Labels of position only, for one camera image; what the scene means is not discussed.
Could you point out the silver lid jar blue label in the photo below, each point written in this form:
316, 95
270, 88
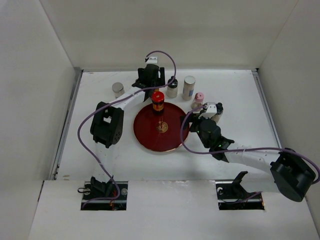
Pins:
118, 89

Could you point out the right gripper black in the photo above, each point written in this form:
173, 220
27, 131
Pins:
193, 118

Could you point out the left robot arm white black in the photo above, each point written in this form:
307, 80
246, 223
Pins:
107, 125

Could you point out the red round tray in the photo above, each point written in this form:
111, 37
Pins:
159, 132

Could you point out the black cap white powder bottle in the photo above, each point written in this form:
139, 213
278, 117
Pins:
172, 88

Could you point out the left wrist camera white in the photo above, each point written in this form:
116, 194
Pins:
151, 60

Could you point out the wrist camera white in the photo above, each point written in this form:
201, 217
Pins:
210, 110
151, 60

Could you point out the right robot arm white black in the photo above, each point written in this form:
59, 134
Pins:
289, 171

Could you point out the black cap brown spice bottle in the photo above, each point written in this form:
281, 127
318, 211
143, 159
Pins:
220, 110

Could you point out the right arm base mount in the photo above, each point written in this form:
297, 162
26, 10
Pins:
231, 196

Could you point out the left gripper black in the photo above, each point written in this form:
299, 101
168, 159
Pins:
160, 78

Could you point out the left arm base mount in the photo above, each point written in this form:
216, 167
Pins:
103, 196

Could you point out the tall silver lid spice jar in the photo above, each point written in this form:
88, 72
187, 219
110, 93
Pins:
188, 87

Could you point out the aluminium table edge rail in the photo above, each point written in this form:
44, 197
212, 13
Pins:
266, 108

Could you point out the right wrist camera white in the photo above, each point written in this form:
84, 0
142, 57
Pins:
210, 110

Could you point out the pink cap small bottle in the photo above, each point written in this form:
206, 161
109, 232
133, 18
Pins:
198, 100

